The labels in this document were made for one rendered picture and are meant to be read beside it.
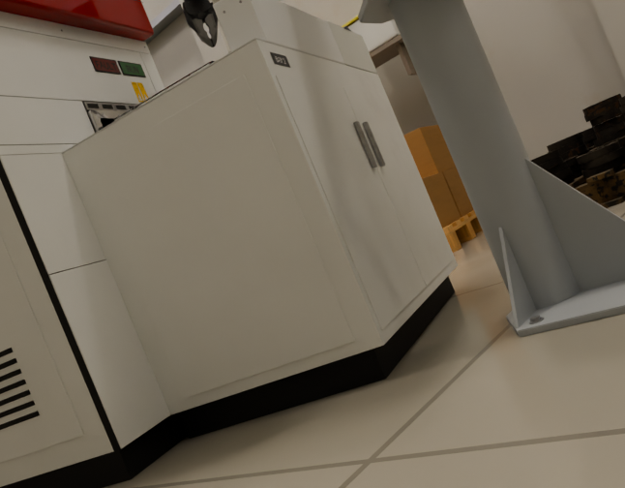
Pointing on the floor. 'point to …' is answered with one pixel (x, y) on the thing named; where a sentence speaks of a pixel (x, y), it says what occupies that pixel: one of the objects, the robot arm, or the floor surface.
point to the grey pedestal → (514, 181)
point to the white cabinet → (266, 234)
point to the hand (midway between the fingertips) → (212, 42)
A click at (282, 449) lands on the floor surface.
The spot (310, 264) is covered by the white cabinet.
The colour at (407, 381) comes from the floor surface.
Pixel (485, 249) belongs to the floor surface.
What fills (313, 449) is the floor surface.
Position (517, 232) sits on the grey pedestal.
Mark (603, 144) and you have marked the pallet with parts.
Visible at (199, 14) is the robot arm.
